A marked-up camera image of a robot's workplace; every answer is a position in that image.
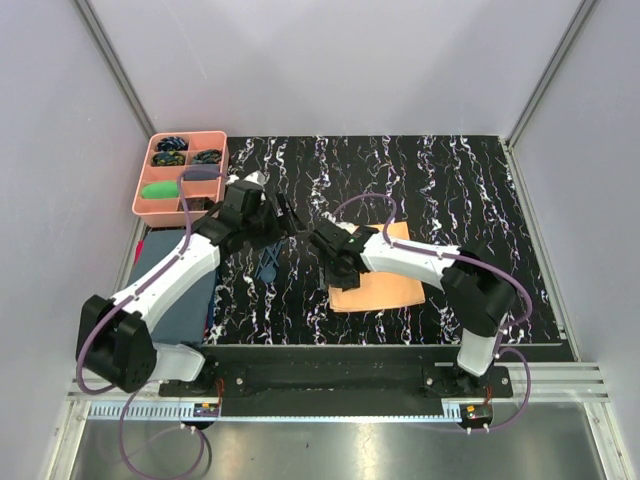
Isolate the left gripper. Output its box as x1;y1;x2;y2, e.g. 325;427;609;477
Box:
243;191;306;251

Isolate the peach cloth napkin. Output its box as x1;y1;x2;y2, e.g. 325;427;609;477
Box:
328;222;426;314

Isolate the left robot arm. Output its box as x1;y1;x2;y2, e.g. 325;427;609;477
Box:
76;179;304;396

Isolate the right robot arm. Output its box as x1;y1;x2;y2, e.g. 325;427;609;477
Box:
310;220;517;397

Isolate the blue grey folded napkin stack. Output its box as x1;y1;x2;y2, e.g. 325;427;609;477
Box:
127;229;218;345

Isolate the blue plastic knife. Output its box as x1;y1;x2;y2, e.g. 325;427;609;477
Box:
251;244;281;279

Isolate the dark patterned cloth roll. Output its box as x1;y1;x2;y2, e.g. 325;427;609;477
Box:
185;197;214;211

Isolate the blue patterned roll right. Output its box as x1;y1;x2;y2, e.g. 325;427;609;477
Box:
192;149;222;165

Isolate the grey folded cloth in tray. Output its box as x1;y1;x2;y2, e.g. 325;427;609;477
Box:
183;165;220;181

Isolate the pink divided organizer tray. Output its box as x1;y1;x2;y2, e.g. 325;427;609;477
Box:
132;131;229;228

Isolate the black marble pattern mat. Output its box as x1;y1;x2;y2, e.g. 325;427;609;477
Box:
205;135;561;345

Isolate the blue patterned roll top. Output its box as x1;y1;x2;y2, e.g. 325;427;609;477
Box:
155;136;188;152

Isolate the blue yellow patterned roll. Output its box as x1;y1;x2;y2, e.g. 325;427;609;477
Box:
151;151;186;167

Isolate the green rolled cloth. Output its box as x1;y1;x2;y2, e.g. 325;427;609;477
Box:
139;181;180;200

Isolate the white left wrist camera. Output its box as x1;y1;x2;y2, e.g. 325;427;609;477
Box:
226;171;266;187

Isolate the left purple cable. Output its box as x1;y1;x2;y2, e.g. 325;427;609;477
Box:
74;167;231;476

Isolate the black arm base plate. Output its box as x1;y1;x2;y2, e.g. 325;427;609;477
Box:
160;345;513;400

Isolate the aluminium frame rail front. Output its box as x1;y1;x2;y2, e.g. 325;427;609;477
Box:
66;363;609;424

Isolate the left rear aluminium post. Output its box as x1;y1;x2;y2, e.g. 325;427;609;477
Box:
70;0;157;137

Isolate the aluminium post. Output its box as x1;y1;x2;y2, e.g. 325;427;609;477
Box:
505;0;600;148
70;0;157;137

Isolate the right rear aluminium post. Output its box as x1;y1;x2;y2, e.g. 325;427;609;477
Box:
505;0;600;148

